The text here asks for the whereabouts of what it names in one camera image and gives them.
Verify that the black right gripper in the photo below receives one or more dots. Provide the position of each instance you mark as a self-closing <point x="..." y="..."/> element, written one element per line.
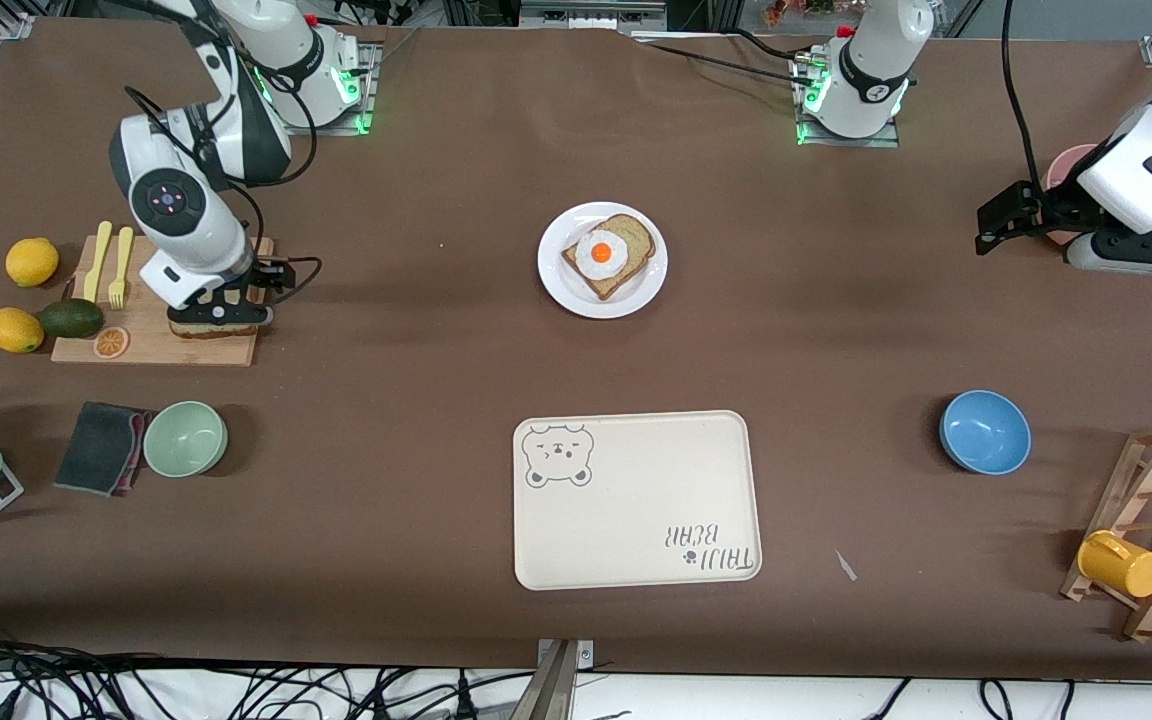
<point x="254" y="279"/>

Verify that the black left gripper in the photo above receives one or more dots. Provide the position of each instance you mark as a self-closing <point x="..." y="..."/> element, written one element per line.
<point x="1054" y="211"/>

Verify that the brown bread slice sandwich lid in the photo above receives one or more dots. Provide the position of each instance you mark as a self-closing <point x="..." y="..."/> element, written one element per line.
<point x="196" y="332"/>

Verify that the white round plate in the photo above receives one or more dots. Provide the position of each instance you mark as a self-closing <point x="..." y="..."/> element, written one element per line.
<point x="556" y="280"/>

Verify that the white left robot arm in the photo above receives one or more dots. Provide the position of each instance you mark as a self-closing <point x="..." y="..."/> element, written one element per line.
<point x="871" y="60"/>

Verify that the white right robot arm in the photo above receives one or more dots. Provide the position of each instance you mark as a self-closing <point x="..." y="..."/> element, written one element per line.
<point x="181" y="215"/>

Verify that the pink bowl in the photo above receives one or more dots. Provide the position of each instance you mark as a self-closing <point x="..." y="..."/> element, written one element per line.
<point x="1064" y="170"/>

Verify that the wooden cutting board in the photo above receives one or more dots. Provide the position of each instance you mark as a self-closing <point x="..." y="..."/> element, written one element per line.
<point x="146" y="345"/>

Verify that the yellow plastic fork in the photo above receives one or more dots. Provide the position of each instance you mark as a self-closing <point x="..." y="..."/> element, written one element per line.
<point x="120" y="270"/>

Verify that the orange slice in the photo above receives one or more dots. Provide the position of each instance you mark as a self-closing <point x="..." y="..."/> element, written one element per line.
<point x="111" y="343"/>

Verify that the yellow plastic knife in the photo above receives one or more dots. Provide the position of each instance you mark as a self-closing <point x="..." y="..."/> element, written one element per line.
<point x="96" y="262"/>

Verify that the pale green bowl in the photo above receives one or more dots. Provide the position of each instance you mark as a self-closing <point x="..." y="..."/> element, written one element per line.
<point x="184" y="440"/>

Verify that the dark green avocado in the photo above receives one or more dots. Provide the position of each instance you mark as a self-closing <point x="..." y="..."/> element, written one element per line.
<point x="71" y="319"/>

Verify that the dark grey folded cloth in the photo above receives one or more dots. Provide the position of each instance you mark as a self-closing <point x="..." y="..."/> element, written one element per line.
<point x="96" y="445"/>

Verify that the yellow lemon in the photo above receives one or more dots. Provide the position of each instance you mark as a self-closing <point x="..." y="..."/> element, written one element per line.
<point x="32" y="262"/>
<point x="14" y="330"/>

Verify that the brown table cover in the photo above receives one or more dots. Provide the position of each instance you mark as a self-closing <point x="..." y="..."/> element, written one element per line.
<point x="436" y="350"/>

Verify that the blue bowl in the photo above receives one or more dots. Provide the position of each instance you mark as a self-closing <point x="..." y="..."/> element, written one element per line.
<point x="986" y="432"/>

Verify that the wooden mug rack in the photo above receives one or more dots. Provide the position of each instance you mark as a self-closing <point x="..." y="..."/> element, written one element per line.
<point x="1110" y="500"/>

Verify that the yellow plastic mug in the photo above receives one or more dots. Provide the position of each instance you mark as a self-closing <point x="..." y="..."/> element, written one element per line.
<point x="1121" y="565"/>

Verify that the toy fried egg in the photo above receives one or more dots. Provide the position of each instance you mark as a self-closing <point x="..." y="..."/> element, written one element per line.
<point x="591" y="268"/>

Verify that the small white paper scrap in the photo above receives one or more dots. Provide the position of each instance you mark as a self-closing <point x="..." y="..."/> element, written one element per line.
<point x="845" y="566"/>

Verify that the cream tray with bear print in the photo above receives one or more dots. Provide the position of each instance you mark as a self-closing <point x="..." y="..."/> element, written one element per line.
<point x="636" y="500"/>

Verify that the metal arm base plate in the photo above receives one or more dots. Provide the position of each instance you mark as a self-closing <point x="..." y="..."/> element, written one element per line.
<point x="370" y="100"/>
<point x="886" y="140"/>

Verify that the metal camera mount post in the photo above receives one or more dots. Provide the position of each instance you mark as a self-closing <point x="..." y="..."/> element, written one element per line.
<point x="556" y="690"/>

